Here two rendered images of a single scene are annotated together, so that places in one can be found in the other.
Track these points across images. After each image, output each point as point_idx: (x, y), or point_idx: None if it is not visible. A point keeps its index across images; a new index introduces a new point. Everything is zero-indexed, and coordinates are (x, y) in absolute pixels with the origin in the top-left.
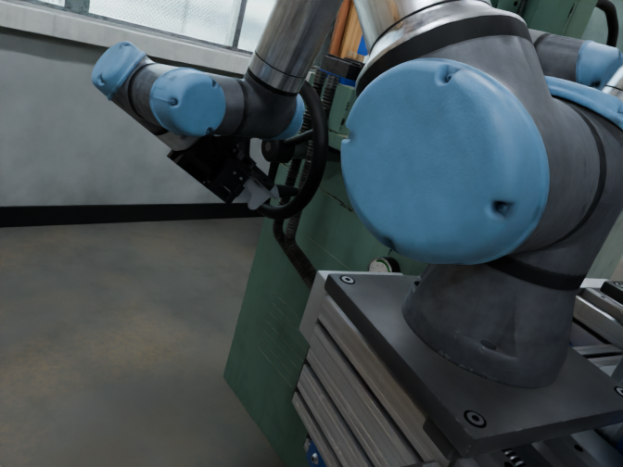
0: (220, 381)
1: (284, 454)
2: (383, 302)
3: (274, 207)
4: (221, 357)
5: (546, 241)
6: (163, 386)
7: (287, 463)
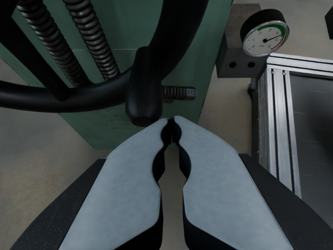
0: (97, 153)
1: (170, 147)
2: None
3: (99, 94)
4: (77, 142)
5: None
6: None
7: (175, 148)
